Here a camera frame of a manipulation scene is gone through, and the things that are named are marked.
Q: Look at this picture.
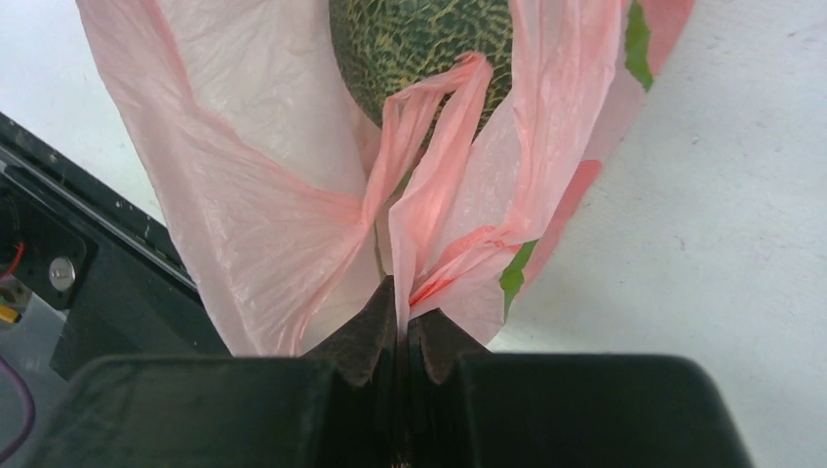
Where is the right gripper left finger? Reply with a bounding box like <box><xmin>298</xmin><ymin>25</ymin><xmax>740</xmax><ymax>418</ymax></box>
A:
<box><xmin>27</xmin><ymin>278</ymin><xmax>396</xmax><ymax>467</ymax></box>

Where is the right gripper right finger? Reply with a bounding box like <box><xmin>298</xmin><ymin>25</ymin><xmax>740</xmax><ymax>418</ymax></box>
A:
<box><xmin>408</xmin><ymin>310</ymin><xmax>752</xmax><ymax>467</ymax></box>

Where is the pink plastic bag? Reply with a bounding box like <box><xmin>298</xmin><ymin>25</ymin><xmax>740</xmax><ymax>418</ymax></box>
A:
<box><xmin>77</xmin><ymin>1</ymin><xmax>693</xmax><ymax>356</ymax></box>

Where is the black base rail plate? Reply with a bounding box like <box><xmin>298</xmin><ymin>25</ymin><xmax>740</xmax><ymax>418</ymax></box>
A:
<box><xmin>1</xmin><ymin>117</ymin><xmax>227</xmax><ymax>378</ymax></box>

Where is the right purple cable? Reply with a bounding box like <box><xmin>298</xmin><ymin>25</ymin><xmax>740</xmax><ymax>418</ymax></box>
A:
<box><xmin>0</xmin><ymin>355</ymin><xmax>37</xmax><ymax>463</ymax></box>

